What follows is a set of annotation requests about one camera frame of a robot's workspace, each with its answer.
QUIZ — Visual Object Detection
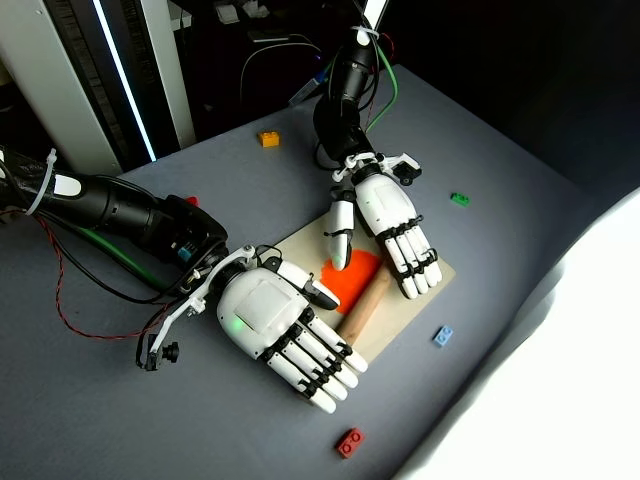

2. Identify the narrow white metal post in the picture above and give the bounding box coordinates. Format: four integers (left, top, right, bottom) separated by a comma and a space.
139, 0, 197, 150

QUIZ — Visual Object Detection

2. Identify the light wooden board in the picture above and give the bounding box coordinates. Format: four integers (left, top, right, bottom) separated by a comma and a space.
272, 217, 457, 364

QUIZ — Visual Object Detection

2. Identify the grey arched cable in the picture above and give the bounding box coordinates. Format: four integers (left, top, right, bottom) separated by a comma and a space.
238, 42, 324, 109

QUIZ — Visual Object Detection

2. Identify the orange play dough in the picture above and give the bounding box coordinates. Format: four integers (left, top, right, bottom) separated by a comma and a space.
319, 249, 384, 314

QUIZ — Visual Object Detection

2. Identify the wide white metal post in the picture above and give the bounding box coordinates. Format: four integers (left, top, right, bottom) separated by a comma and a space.
0, 0, 124, 176

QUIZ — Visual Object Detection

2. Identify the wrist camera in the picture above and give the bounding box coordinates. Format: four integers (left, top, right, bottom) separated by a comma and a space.
142, 339, 181, 371
394, 162, 423, 187

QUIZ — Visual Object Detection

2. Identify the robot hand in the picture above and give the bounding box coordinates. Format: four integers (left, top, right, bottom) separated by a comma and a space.
324, 169, 444, 300
216, 259, 369, 415

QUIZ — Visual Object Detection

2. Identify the green cable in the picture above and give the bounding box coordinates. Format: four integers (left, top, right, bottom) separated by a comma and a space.
364, 44, 400, 134
77, 227, 166, 284

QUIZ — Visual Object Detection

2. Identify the grey plug with blue tip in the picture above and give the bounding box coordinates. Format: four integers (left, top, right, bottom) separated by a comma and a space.
288, 74, 331, 106

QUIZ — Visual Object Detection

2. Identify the black cable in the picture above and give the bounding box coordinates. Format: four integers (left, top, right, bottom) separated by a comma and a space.
44, 219, 201, 305

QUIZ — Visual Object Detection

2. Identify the red toy brick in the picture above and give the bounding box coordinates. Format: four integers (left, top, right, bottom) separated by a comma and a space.
335, 428, 366, 460

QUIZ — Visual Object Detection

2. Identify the red twisted cable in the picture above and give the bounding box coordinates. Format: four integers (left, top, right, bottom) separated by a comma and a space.
37, 217, 174, 341

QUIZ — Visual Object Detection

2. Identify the wooden cylinder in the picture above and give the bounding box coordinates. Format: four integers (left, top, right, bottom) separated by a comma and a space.
335, 267, 394, 346

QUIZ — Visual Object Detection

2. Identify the grey table cloth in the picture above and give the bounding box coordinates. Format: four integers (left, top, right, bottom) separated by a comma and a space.
0, 63, 604, 480

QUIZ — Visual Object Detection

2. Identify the glowing white light strip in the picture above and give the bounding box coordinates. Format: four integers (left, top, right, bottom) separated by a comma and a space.
92, 0, 159, 164

